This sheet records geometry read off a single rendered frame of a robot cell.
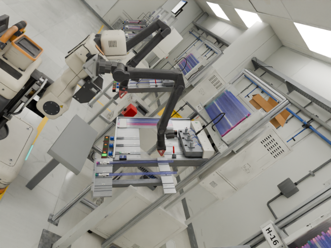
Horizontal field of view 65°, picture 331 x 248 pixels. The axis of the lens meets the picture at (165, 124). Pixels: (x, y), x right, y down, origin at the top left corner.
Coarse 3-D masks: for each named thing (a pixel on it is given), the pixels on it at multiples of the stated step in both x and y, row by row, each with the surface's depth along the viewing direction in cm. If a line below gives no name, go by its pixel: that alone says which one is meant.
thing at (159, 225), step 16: (112, 176) 247; (128, 176) 225; (160, 176) 257; (112, 192) 226; (144, 192) 211; (160, 192) 233; (128, 208) 210; (144, 208) 213; (160, 208) 215; (176, 208) 237; (96, 224) 214; (112, 224) 217; (144, 224) 222; (160, 224) 224; (176, 224) 226; (128, 240) 228; (144, 240) 231; (160, 240) 234
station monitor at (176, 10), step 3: (183, 0) 612; (180, 3) 614; (183, 3) 589; (186, 3) 583; (177, 6) 617; (180, 6) 591; (183, 6) 585; (174, 9) 619; (177, 9) 594; (180, 9) 587; (174, 12) 596; (177, 12) 590; (180, 12) 616; (177, 15) 618
